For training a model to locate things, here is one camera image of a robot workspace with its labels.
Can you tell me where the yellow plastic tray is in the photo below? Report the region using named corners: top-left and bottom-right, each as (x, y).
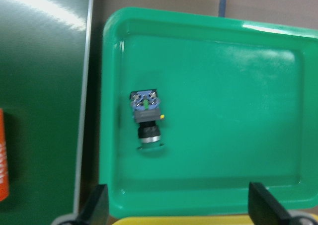
top-left (113, 215), bottom-right (253, 225)

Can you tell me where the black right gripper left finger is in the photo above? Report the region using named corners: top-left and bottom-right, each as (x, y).
top-left (75, 184), bottom-right (109, 225)

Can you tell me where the green plastic tray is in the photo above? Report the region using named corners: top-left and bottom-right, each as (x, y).
top-left (99, 7), bottom-right (318, 219)

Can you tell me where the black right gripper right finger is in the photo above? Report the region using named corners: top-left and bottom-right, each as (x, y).
top-left (248, 182), bottom-right (292, 225)

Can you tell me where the green conveyor belt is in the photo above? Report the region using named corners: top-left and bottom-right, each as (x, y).
top-left (0, 0), bottom-right (92, 225)

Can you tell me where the green mushroom push button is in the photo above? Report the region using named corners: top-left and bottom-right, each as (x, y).
top-left (129, 89), bottom-right (165, 150)

